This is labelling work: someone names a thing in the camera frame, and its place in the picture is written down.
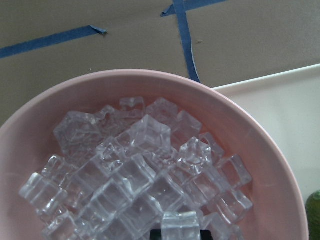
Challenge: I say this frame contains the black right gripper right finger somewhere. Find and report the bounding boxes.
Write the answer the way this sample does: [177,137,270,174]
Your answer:
[200,230,213,240]

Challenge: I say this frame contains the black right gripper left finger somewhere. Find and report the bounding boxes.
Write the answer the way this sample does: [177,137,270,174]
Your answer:
[149,229,162,240]

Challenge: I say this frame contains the clear ice cube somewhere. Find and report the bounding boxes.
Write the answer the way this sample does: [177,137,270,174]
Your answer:
[160,211,201,240]

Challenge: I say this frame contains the pile of clear ice cubes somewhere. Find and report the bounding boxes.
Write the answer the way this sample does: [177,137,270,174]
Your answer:
[19,97,253,240]

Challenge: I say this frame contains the pink bowl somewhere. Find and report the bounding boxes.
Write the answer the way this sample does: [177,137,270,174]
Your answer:
[0,69,309,240]

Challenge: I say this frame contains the white tray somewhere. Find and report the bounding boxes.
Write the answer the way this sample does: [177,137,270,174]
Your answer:
[215,64,320,200]

